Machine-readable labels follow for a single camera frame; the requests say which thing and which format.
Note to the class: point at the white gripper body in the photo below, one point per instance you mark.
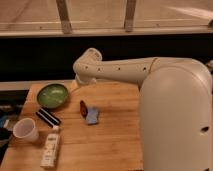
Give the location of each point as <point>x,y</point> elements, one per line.
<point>83,80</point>

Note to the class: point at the white plastic bottle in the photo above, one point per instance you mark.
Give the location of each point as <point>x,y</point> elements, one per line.
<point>51,148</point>

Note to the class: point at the red brown small object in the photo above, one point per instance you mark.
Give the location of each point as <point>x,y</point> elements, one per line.
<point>83,108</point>

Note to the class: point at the green bowl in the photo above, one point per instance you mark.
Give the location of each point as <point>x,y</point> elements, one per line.
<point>52,96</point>

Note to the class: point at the black rectangular bar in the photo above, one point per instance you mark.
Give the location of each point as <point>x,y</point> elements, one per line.
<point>48,117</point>

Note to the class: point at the white ceramic cup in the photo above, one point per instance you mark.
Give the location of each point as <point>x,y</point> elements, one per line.
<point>26,129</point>

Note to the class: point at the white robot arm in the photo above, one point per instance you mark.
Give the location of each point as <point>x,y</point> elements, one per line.
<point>175,106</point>

